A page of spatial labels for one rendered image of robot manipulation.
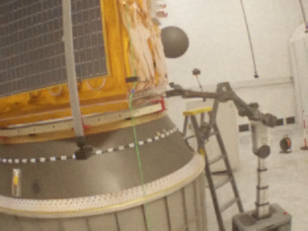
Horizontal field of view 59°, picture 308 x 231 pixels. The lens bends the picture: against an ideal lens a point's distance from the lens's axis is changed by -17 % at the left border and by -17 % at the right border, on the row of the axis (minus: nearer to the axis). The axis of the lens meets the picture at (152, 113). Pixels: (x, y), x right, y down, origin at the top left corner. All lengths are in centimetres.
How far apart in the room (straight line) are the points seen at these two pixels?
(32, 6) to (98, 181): 123
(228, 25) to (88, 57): 863
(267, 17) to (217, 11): 175
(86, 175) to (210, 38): 845
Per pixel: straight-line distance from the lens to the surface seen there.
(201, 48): 1002
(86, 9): 186
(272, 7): 1072
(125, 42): 184
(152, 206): 214
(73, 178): 204
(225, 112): 602
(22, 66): 202
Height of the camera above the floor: 184
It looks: 4 degrees down
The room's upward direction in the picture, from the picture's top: 8 degrees counter-clockwise
